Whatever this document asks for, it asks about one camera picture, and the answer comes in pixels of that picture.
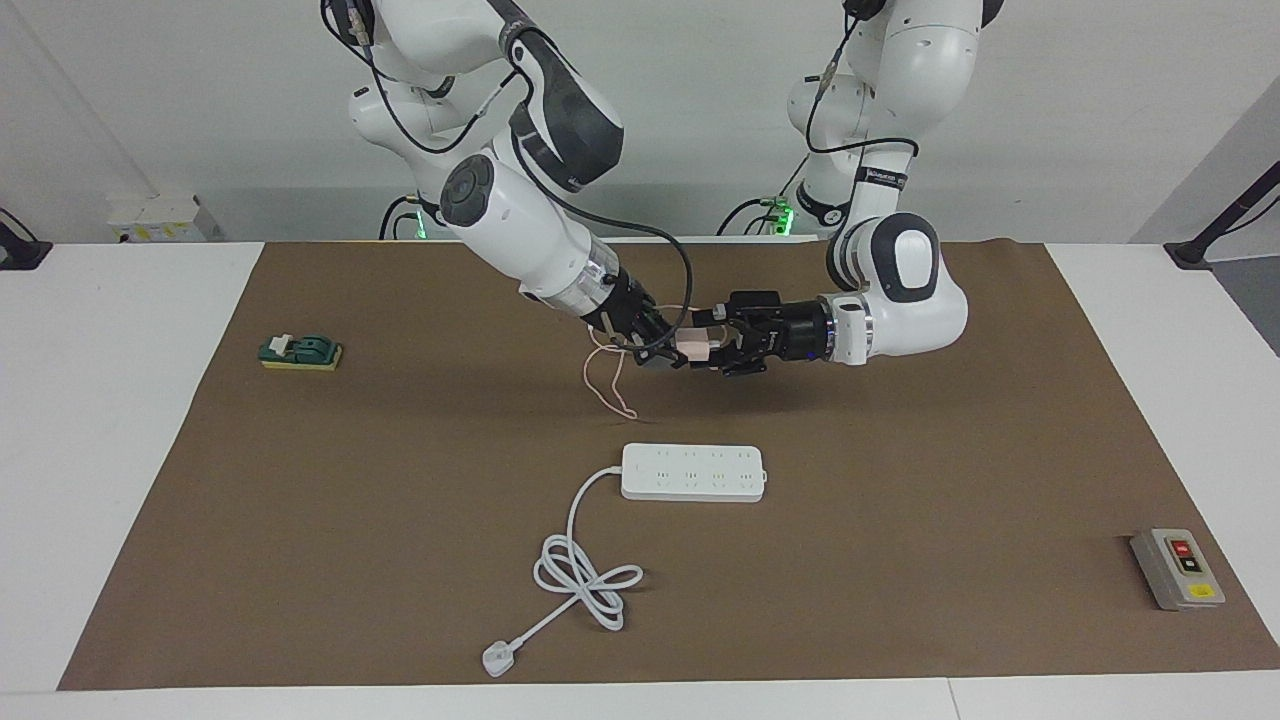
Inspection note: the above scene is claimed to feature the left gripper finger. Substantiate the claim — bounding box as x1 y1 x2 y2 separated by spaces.
708 345 769 378
697 292 783 329

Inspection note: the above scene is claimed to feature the pink charging cable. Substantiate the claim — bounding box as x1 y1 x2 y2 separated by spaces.
583 303 723 419

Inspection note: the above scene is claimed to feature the white power strip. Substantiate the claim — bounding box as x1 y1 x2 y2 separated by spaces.
621 443 767 503

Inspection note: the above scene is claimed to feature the brown paper table mat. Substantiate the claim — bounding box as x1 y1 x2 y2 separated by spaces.
58 238 1280 691

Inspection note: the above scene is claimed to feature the black clamped stand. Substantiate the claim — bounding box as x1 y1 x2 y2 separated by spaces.
0 205 53 271
1165 160 1280 271

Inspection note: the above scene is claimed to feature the black base power cable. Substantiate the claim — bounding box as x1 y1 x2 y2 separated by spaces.
378 195 423 241
717 195 796 238

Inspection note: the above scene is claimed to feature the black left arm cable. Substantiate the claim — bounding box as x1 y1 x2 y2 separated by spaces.
803 0 921 216

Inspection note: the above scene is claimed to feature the white power cord with plug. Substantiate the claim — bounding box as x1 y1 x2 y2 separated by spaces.
482 465 646 679

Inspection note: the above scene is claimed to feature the grey on-off switch box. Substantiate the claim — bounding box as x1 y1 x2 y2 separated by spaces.
1130 528 1226 611

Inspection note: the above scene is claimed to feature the white wall outlet box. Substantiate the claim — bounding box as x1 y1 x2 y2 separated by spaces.
108 193 226 244

